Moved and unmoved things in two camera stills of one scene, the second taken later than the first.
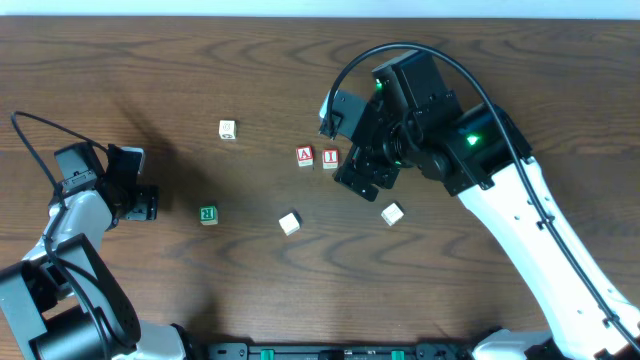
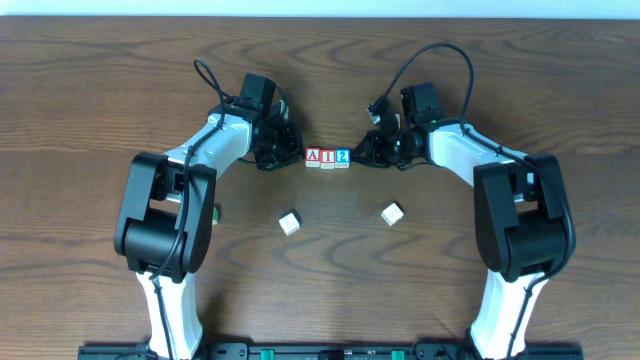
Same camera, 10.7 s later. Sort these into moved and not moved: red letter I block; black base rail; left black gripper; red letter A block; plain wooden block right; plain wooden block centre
Moved: left black gripper; red letter A block
Not moved: red letter I block; plain wooden block right; black base rail; plain wooden block centre
